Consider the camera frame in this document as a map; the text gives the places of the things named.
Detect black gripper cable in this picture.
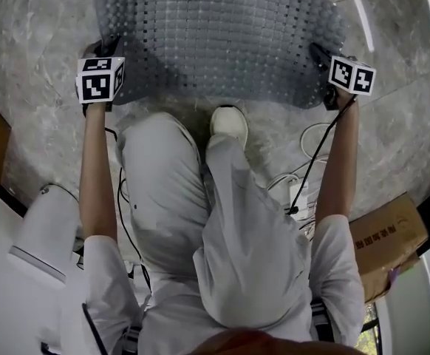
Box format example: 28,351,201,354
287,94,358,216

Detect white power adapter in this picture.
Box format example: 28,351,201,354
288,181,310,221

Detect grey harness strap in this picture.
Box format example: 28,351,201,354
122,325,142,355
310,300,334,343

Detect person's right forearm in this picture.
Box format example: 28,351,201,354
315,87,361,226

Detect white toilet with closed lid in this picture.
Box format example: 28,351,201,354
7,183,86,291

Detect person's right white shoe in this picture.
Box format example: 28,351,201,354
210,104,250,149

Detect taped brown cardboard box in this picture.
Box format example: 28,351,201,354
349,192,429,277

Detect black body cable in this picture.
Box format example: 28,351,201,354
103,126,153,296

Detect person's light grey trousers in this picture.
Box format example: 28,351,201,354
115,111,313,329

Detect person's face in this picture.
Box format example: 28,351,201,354
188,329,367,355

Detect grey perforated rubber mat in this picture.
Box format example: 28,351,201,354
93,0,349,111

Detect person's white shirt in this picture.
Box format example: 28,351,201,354
58,212,366,355

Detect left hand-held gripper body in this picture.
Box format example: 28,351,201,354
75,44,126,116

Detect person's left forearm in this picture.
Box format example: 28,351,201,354
78,101,119,243

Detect tangled white cable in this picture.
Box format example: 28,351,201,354
265,122,331,221

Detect window with green view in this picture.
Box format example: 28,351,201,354
355,301,382,355

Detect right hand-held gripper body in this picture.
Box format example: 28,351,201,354
324,55,377,111

